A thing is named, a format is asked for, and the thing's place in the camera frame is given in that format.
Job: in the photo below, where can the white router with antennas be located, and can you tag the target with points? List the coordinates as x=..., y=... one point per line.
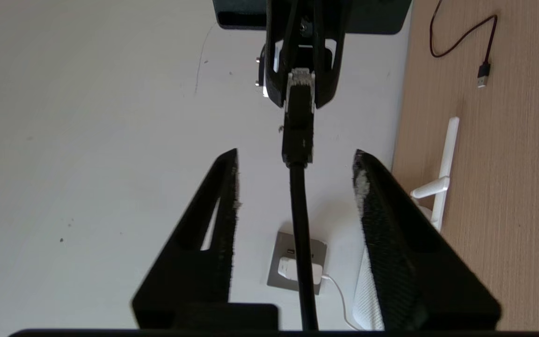
x=447, y=159

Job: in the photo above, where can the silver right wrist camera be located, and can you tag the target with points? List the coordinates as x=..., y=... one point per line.
x=261, y=70

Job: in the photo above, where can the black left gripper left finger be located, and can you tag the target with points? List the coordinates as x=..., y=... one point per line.
x=190, y=276

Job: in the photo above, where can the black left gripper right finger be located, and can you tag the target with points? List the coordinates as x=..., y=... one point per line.
x=419, y=281

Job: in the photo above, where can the grey wall socket plate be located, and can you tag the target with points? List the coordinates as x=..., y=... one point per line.
x=279, y=248

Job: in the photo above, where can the white power adapter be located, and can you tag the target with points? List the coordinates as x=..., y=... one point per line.
x=286, y=269

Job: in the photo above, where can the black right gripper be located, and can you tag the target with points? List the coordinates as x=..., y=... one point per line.
x=377, y=16

